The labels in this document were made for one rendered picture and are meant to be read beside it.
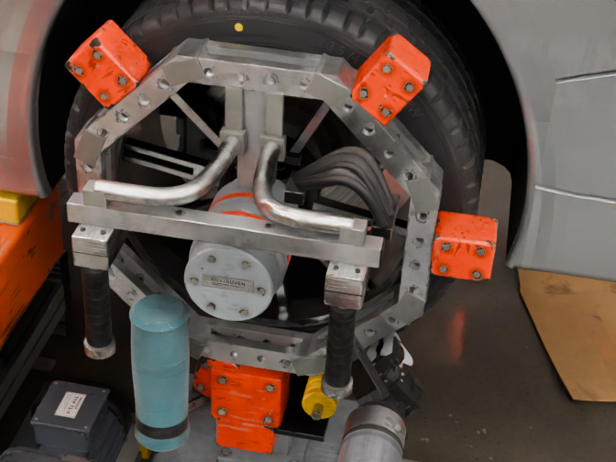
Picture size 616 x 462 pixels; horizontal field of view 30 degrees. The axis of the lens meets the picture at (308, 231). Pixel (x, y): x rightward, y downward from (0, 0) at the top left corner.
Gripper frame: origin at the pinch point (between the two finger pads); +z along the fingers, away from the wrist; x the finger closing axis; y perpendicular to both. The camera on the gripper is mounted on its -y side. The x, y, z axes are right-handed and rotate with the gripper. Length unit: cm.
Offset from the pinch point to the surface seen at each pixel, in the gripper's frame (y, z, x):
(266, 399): -4.5, -8.0, -20.5
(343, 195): -17.1, 18.1, 1.8
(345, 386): -11.0, -28.6, 6.9
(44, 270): -39, 14, -52
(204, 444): 6, 9, -52
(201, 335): -19.4, -6.1, -21.9
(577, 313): 75, 98, -14
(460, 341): 55, 80, -35
